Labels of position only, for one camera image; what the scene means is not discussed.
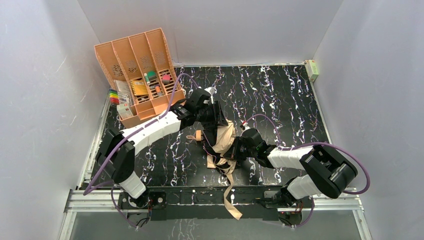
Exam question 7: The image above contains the beige folding umbrella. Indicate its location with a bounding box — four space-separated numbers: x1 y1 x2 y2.
186 120 243 220

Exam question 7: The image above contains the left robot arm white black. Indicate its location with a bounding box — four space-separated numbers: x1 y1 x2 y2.
95 87 228 200

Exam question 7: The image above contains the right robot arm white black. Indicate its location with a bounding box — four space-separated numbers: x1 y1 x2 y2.
224 128 358 206

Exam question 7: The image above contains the pink black eraser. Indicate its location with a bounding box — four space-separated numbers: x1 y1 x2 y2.
161 74 172 85

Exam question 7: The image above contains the green white glue stick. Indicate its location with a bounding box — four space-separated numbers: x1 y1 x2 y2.
143 73 150 85

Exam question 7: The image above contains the yellow notebook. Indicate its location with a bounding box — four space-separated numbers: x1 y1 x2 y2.
130 78 149 97

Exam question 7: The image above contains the orange plastic file organizer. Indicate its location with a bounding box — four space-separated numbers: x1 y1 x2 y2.
94 28 185 128

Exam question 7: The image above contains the white red small box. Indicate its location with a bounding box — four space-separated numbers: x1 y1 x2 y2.
116 103 134 120

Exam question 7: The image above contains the white paper card pack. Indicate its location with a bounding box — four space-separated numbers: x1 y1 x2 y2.
114 79 131 96

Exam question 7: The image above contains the colourful marker set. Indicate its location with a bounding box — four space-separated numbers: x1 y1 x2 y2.
108 88 120 105

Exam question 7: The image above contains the green white box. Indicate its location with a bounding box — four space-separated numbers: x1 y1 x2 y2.
304 59 320 82

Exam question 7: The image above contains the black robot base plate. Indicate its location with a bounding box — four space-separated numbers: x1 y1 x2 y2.
116 185 312 224

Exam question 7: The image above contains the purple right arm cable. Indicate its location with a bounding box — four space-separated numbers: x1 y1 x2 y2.
241 113 371 229

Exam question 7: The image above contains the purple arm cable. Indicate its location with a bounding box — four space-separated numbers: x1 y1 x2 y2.
241 113 371 229
82 72 200 229

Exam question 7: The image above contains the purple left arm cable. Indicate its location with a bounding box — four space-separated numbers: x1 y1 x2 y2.
82 72 200 229

